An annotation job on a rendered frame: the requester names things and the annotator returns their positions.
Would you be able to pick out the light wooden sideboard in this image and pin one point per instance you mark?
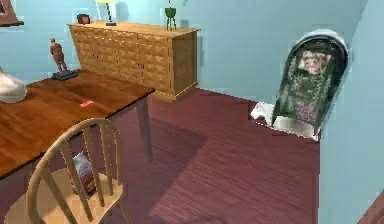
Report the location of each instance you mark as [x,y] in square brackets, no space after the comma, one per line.
[133,56]

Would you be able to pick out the green plant stand pot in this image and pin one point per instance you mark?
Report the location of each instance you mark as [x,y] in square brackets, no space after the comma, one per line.
[170,15]

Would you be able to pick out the small red flat object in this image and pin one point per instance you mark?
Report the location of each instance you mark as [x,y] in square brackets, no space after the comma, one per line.
[86,103]

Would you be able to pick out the arched dark mirror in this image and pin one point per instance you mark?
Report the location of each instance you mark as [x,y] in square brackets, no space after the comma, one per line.
[310,83]

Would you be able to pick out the red and white box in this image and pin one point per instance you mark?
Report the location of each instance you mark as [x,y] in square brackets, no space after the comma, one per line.
[84,173]

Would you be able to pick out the brown man statue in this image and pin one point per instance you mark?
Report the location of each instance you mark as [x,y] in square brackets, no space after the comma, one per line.
[60,60]

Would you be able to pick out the brown wooden table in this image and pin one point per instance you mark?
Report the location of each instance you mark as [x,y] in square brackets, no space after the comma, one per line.
[50,110]

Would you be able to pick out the light wooden chair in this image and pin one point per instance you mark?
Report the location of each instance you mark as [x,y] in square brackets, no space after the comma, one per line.
[73,196]

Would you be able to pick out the white round vase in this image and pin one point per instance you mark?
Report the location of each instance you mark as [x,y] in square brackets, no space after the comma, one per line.
[10,88]

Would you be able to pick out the brown wooden furniture corner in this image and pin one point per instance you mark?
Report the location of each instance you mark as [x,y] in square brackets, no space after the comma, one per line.
[375,211]

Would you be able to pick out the small dark picture frame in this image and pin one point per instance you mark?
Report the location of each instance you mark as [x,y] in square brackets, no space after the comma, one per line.
[83,18]

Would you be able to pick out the brown framed wall picture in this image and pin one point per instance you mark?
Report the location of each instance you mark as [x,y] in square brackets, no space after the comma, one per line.
[8,15]

